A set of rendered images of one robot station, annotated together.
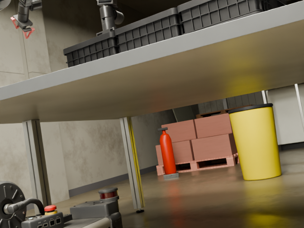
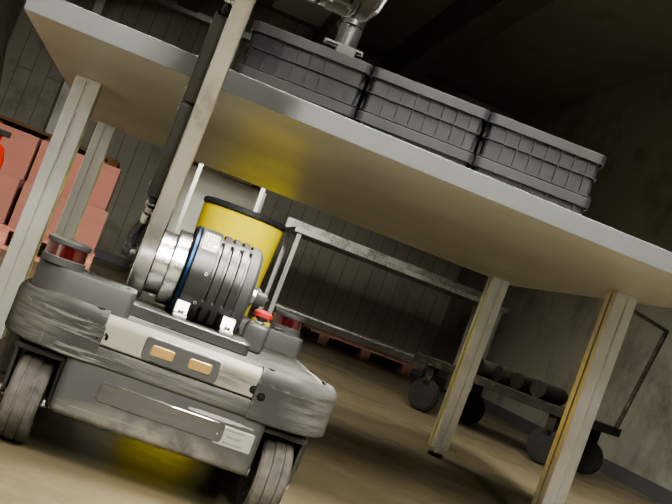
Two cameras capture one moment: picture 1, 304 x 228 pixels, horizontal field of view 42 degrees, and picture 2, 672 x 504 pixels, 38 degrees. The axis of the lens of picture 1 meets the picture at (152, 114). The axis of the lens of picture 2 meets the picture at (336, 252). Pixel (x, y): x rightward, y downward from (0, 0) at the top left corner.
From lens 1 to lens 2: 1.42 m
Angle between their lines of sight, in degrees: 36
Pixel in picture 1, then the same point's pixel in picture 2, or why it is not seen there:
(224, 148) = (84, 235)
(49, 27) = not seen: outside the picture
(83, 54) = (293, 56)
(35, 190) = (34, 214)
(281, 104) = (196, 202)
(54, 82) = (417, 164)
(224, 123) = (99, 184)
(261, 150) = not seen: hidden behind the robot
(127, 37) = (391, 93)
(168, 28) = (462, 129)
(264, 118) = (267, 246)
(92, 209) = (275, 337)
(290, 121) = not seen: hidden behind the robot
